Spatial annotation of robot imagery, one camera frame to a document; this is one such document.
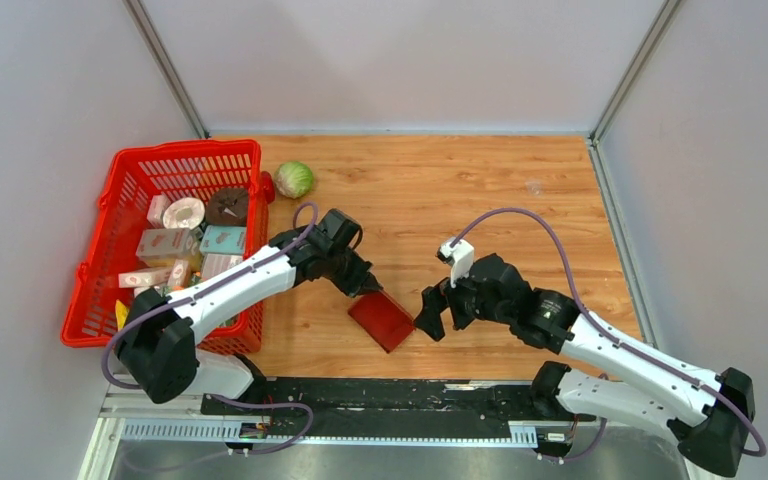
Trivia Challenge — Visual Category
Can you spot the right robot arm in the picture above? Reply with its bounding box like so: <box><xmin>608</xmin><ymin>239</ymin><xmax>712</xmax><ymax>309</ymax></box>
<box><xmin>414</xmin><ymin>254</ymin><xmax>755</xmax><ymax>478</ymax></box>

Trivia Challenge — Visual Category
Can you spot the green cabbage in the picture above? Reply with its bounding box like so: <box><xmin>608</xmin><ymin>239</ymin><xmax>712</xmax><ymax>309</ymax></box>
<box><xmin>273</xmin><ymin>161</ymin><xmax>315</xmax><ymax>199</ymax></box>

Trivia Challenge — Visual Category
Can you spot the teal box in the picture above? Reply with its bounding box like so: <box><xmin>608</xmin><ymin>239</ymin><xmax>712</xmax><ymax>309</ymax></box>
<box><xmin>199</xmin><ymin>225</ymin><xmax>247</xmax><ymax>256</ymax></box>

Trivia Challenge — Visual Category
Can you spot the brown round cake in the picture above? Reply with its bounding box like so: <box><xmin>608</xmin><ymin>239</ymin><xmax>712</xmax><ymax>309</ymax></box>
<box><xmin>205</xmin><ymin>187</ymin><xmax>250</xmax><ymax>227</ymax></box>

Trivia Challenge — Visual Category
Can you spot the red pepper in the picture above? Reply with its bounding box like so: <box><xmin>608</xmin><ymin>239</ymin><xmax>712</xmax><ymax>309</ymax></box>
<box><xmin>260</xmin><ymin>171</ymin><xmax>276</xmax><ymax>204</ymax></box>

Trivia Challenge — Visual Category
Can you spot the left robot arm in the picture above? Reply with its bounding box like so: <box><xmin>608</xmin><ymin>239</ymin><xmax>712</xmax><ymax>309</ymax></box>
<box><xmin>102</xmin><ymin>209</ymin><xmax>383</xmax><ymax>415</ymax></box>

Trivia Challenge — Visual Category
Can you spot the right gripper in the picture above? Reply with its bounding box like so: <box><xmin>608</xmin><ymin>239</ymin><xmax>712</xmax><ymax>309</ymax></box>
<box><xmin>413</xmin><ymin>260</ymin><xmax>512</xmax><ymax>342</ymax></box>

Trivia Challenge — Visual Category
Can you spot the red paper box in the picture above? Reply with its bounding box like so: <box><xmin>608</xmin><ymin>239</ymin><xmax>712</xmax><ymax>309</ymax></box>
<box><xmin>348</xmin><ymin>291</ymin><xmax>415</xmax><ymax>353</ymax></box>

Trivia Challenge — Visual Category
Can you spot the pink box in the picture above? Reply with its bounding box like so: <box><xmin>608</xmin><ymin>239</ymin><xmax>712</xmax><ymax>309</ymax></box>
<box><xmin>135</xmin><ymin>228</ymin><xmax>200</xmax><ymax>264</ymax></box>

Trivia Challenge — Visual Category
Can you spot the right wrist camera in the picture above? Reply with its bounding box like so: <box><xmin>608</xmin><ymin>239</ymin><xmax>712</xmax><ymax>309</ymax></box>
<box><xmin>437</xmin><ymin>237</ymin><xmax>475</xmax><ymax>288</ymax></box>

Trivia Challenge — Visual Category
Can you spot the aluminium frame rail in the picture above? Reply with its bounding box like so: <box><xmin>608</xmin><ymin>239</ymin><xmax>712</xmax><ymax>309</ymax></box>
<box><xmin>79</xmin><ymin>374</ymin><xmax>723</xmax><ymax>480</ymax></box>

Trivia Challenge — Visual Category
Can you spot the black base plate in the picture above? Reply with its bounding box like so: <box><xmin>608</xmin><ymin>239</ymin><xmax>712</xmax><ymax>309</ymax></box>
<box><xmin>200</xmin><ymin>377</ymin><xmax>595</xmax><ymax>440</ymax></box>

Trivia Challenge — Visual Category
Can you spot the red plastic basket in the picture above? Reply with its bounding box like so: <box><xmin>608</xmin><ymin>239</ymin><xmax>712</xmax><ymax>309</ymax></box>
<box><xmin>60</xmin><ymin>139</ymin><xmax>269</xmax><ymax>348</ymax></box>

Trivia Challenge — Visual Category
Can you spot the pink tape roll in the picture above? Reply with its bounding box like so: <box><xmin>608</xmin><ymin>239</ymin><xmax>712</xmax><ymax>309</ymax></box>
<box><xmin>162</xmin><ymin>197</ymin><xmax>205</xmax><ymax>230</ymax></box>

